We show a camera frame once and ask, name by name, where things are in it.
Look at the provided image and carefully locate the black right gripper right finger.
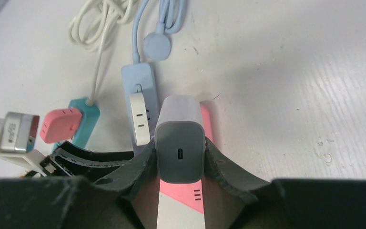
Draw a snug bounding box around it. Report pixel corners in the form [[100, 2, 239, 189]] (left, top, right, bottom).
[[202, 140, 366, 229]]

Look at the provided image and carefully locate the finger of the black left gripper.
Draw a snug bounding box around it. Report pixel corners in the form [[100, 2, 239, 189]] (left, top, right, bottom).
[[49, 141, 134, 182]]

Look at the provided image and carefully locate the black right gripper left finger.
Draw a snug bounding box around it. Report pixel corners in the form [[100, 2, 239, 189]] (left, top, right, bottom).
[[0, 142, 156, 229]]

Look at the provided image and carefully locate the pink plug adapter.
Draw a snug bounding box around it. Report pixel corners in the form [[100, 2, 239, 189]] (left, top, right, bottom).
[[40, 107, 82, 144]]

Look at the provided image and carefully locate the teal power strip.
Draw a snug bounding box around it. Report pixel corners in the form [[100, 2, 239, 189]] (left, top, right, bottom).
[[68, 97, 101, 149]]

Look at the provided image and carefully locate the pink triangular power socket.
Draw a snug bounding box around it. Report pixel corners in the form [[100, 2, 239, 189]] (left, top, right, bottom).
[[160, 104, 214, 217]]

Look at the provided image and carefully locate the white plug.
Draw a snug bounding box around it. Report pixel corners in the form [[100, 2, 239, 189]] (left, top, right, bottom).
[[128, 84, 151, 146]]

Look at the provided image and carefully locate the white USB charger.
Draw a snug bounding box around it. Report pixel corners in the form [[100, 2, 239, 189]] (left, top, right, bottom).
[[154, 95, 206, 184]]

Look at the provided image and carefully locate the light blue power strip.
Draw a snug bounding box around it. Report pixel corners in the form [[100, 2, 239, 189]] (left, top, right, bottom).
[[121, 62, 160, 156]]

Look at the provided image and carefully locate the white coiled cable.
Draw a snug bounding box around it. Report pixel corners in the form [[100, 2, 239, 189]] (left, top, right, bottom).
[[68, 0, 141, 105]]

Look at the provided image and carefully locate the light blue coiled cable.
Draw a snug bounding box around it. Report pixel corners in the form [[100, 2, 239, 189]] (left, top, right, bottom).
[[132, 0, 187, 64]]

